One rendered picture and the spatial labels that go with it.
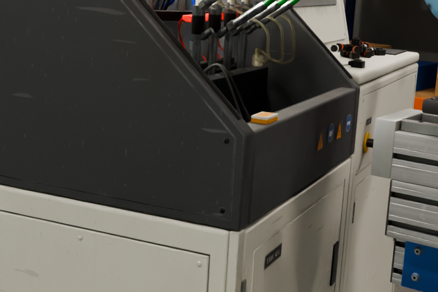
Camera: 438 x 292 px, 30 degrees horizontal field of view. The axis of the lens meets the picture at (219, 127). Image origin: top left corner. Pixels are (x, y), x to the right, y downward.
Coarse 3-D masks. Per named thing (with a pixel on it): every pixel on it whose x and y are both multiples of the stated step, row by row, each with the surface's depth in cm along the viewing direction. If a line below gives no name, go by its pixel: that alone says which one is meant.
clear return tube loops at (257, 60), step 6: (222, 6) 175; (240, 12) 174; (252, 18) 173; (270, 18) 180; (288, 18) 186; (282, 30) 180; (294, 30) 186; (282, 36) 180; (294, 36) 186; (282, 42) 180; (294, 42) 186; (258, 48) 189; (282, 48) 180; (294, 48) 186; (258, 54) 190; (264, 54) 188; (282, 54) 181; (294, 54) 187; (252, 60) 191; (258, 60) 178; (270, 60) 187; (276, 60) 185; (282, 60) 182; (258, 66) 190
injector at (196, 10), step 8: (192, 8) 165; (192, 16) 165; (200, 16) 164; (192, 24) 165; (200, 24) 165; (192, 32) 165; (200, 32) 165; (208, 32) 164; (200, 40) 166; (192, 48) 166; (200, 48) 166; (192, 56) 167; (200, 56) 167; (200, 64) 167
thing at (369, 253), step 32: (320, 32) 234; (416, 64) 251; (384, 96) 214; (352, 192) 196; (384, 192) 231; (352, 224) 200; (384, 224) 237; (352, 256) 205; (384, 256) 244; (352, 288) 210; (384, 288) 250
